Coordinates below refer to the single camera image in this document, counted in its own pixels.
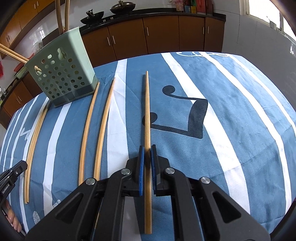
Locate wooden chopstick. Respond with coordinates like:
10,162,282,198
23,100,51,204
0,44,29,64
64,0,70,32
0,47,27,65
78,82,100,185
55,0,63,35
26,102,52,204
144,71,152,235
93,78,115,181

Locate black kitchen countertop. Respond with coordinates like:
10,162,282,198
0,9,227,103

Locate person's left hand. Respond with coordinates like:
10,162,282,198
4,200,22,232

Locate blue white striped tablecloth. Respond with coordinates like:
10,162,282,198
0,51,296,241

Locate green perforated utensil holder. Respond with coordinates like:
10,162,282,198
25,27,98,108

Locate lower wooden base cabinets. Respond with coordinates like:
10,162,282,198
0,14,226,129

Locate black wok with lid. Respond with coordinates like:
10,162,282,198
110,1,136,15

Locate red bags and condiment bottles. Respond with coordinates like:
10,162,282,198
169,0,214,15

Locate white cup on windowsill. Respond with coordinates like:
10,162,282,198
269,21,277,30

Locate right window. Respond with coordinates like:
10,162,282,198
245,0,295,40

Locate red plastic bag on wall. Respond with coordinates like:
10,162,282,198
0,61,4,79

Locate black wok with handle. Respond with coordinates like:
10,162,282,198
80,9,104,25

